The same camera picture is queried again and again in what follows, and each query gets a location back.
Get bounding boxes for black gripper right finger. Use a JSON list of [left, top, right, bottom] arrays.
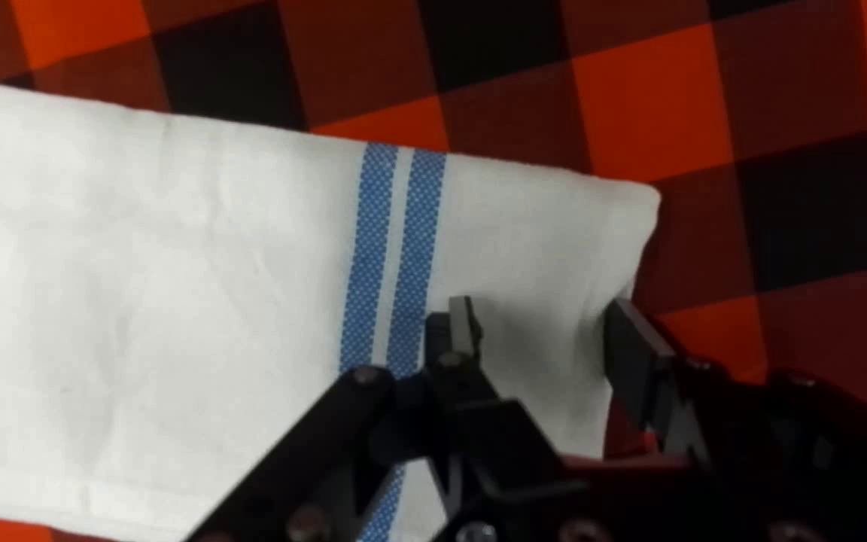
[[603, 299, 867, 542]]

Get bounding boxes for white towel with blue stripes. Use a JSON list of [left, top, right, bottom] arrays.
[[0, 76, 665, 542]]

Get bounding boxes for red black checkered tablecloth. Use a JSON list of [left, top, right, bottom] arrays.
[[0, 0, 867, 542]]

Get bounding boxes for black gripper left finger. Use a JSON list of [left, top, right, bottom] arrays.
[[188, 295, 595, 542]]

